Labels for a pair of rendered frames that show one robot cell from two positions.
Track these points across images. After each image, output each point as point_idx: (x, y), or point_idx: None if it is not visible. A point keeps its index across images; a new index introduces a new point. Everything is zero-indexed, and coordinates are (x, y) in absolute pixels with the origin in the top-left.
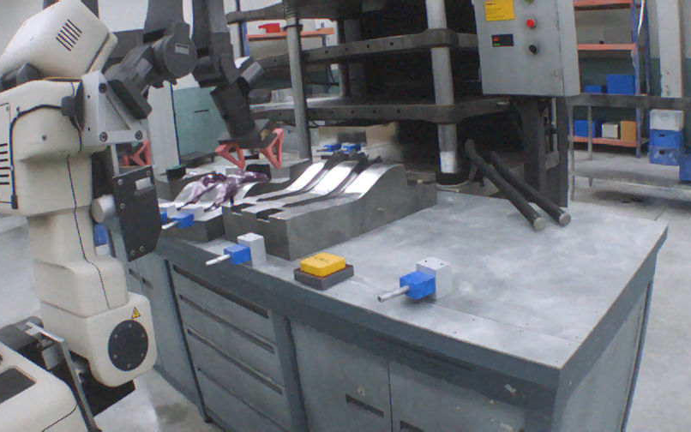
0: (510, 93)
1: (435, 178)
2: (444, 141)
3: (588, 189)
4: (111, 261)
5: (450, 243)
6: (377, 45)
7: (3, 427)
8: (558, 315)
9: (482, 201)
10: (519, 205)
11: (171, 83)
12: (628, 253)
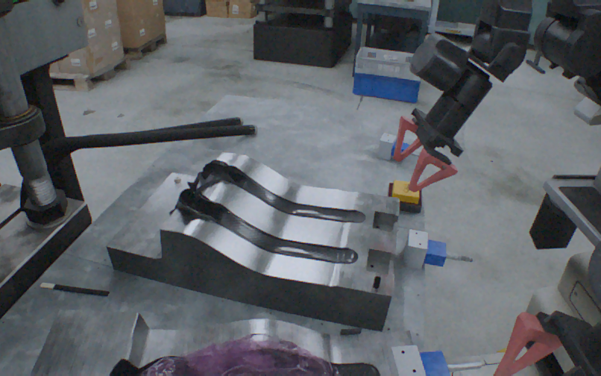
0: (41, 63)
1: (7, 235)
2: (42, 161)
3: None
4: (584, 253)
5: (298, 164)
6: None
7: None
8: (381, 121)
9: (164, 168)
10: (233, 130)
11: (555, 67)
12: (289, 106)
